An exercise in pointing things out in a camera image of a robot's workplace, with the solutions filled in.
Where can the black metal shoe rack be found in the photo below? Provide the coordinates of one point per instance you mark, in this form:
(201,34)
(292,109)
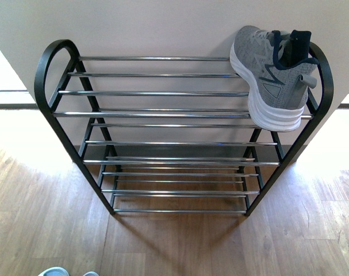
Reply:
(168,134)

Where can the white slide sandal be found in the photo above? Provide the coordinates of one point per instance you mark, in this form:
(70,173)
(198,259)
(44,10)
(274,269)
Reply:
(54,271)
(91,273)

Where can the grey knit sneaker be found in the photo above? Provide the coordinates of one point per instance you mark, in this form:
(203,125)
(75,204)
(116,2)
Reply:
(278,69)

